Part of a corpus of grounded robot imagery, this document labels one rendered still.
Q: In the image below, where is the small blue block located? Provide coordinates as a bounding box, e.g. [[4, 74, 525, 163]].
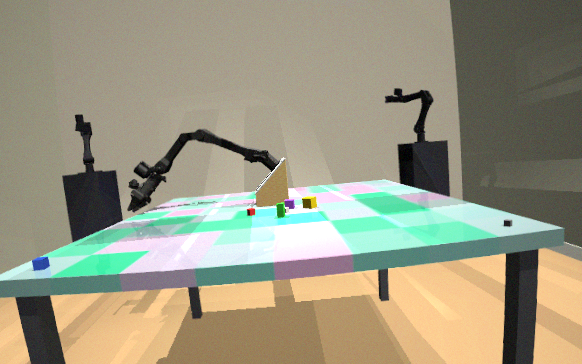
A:
[[32, 256, 50, 271]]

